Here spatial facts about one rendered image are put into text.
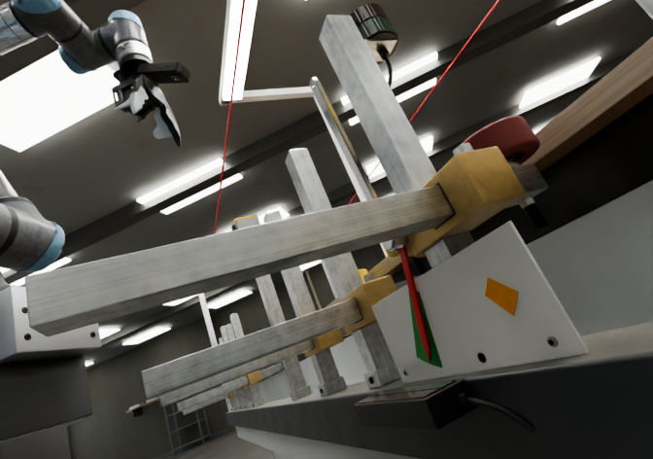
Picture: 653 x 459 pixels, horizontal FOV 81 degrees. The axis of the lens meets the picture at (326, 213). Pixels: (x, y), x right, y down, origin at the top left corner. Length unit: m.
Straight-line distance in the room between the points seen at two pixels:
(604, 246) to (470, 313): 0.22
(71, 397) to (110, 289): 0.46
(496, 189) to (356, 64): 0.23
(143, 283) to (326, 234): 0.13
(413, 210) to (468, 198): 0.05
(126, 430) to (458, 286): 14.79
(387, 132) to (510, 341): 0.23
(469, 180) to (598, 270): 0.27
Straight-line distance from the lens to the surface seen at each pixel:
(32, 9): 1.04
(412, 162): 0.41
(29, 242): 0.95
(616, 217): 0.53
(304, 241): 0.28
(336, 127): 0.40
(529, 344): 0.34
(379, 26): 0.53
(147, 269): 0.26
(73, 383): 0.72
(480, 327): 0.37
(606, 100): 0.47
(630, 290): 0.55
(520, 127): 0.43
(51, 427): 0.68
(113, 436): 15.38
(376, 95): 0.45
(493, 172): 0.35
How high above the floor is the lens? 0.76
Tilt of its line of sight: 20 degrees up
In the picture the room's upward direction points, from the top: 22 degrees counter-clockwise
